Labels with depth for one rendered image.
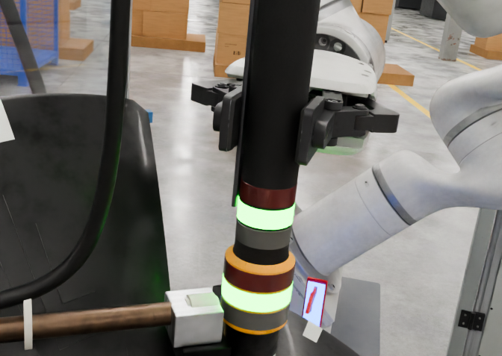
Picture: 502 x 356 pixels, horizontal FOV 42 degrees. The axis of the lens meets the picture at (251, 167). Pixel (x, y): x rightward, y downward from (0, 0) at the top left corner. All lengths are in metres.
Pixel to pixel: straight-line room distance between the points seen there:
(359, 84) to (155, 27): 9.30
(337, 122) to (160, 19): 9.31
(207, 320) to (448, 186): 0.72
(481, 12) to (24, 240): 0.42
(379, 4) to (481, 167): 7.62
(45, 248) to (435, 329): 2.79
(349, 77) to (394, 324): 2.71
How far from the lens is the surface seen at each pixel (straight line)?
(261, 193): 0.37
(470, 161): 1.07
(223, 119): 0.36
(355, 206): 1.10
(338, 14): 0.58
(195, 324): 0.39
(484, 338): 2.50
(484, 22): 0.62
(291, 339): 0.68
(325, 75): 0.43
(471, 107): 1.07
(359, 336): 1.20
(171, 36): 9.71
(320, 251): 1.13
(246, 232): 0.38
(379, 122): 0.41
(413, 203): 1.09
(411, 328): 3.10
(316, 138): 0.36
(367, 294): 1.33
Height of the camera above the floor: 1.56
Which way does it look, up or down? 19 degrees down
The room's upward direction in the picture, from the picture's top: 6 degrees clockwise
